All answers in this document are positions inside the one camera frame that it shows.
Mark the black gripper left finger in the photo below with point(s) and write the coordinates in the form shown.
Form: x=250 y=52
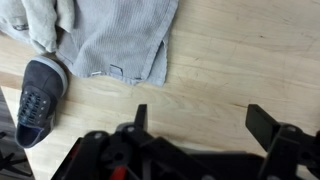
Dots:
x=141 y=118

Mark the grey folded towel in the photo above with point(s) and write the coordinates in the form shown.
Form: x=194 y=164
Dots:
x=124 y=39

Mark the dark grey canvas shoe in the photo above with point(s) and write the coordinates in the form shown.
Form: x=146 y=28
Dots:
x=44 y=84

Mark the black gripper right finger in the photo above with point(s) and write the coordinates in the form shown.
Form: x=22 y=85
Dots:
x=261 y=125

